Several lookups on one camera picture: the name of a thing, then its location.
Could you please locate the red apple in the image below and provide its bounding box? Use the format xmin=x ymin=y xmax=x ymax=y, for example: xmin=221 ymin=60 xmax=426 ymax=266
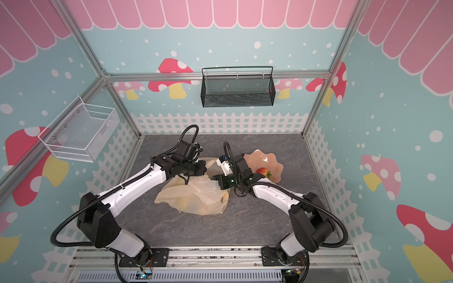
xmin=256 ymin=167 xmax=272 ymax=179

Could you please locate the translucent cream plastic bag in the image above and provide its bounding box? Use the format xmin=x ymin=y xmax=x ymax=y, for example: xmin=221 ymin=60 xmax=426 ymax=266
xmin=155 ymin=158 xmax=230 ymax=216

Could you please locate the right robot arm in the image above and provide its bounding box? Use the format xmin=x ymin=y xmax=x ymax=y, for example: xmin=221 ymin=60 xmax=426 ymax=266
xmin=211 ymin=169 xmax=336 ymax=265

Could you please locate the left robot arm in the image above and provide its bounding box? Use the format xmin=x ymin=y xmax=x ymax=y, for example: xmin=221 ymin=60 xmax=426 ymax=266
xmin=77 ymin=141 xmax=206 ymax=265

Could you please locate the pink flower-shaped fruit plate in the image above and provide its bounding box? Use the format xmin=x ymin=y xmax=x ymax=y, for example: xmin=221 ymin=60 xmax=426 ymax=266
xmin=244 ymin=149 xmax=284 ymax=183

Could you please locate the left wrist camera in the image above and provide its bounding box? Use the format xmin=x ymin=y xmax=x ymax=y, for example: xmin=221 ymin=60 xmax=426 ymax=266
xmin=172 ymin=140 xmax=203 ymax=162

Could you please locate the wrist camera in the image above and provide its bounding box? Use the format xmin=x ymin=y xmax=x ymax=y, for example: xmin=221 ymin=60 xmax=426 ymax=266
xmin=216 ymin=154 xmax=249 ymax=176
xmin=172 ymin=140 xmax=203 ymax=162

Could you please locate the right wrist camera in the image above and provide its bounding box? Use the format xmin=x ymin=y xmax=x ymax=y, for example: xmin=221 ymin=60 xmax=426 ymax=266
xmin=216 ymin=154 xmax=249 ymax=176

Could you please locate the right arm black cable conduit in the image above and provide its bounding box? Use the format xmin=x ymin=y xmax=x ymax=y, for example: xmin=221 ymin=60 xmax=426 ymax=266
xmin=222 ymin=140 xmax=349 ymax=249

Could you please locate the black mesh wall basket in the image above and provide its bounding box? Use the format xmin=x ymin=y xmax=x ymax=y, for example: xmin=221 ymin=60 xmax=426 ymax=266
xmin=201 ymin=66 xmax=276 ymax=108

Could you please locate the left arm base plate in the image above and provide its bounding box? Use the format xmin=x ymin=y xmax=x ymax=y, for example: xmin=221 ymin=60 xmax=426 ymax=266
xmin=119 ymin=248 xmax=170 ymax=268

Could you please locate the white wire wall basket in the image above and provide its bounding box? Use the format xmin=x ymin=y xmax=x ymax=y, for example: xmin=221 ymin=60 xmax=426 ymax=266
xmin=38 ymin=97 xmax=120 ymax=163

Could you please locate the aluminium mounting rail frame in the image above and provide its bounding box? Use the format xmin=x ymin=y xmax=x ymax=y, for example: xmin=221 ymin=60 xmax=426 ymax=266
xmin=63 ymin=245 xmax=367 ymax=283

